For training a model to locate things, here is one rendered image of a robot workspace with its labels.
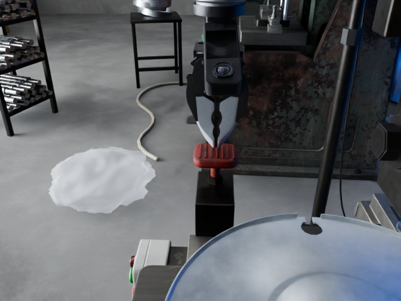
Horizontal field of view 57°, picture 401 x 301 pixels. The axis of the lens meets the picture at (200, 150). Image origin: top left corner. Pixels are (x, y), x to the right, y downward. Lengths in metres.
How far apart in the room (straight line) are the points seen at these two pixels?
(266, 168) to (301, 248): 1.59
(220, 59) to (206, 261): 0.24
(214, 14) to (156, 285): 0.33
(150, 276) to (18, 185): 1.74
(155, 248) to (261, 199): 1.22
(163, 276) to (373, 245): 0.21
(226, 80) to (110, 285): 1.09
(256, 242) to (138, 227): 1.26
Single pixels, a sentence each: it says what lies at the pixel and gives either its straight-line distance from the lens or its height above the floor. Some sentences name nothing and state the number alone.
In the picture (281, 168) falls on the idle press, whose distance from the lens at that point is 1.98.
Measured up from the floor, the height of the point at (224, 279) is 0.78.
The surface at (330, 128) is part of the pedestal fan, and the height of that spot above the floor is 0.56.
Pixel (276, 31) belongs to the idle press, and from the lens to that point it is 1.76.
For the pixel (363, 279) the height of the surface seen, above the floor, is 0.78.
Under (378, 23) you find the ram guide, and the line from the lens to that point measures 0.30.
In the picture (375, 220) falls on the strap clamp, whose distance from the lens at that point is 0.54.
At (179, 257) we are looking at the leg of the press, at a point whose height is 0.62.
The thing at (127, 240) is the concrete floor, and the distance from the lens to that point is 1.58.
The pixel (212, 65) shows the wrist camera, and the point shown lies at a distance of 0.47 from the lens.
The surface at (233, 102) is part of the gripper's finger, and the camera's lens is 0.55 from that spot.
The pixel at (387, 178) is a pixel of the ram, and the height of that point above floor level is 0.91.
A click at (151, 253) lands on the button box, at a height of 0.63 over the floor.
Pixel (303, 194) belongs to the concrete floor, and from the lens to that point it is 1.86.
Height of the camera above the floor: 1.04
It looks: 29 degrees down
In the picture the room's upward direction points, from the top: straight up
